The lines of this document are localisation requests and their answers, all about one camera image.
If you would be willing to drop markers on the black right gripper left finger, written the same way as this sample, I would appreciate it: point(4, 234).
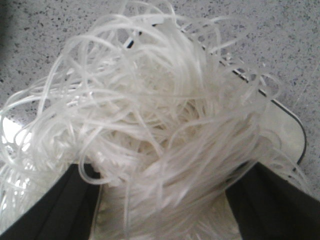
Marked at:
point(65, 212)

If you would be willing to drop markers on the black silver kitchen scale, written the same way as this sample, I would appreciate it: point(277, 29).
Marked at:
point(287, 130)

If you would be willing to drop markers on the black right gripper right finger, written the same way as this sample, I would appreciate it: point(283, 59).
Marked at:
point(267, 207)

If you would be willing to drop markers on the white vermicelli noodle bundle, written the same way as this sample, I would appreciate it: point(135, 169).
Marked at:
point(150, 120)

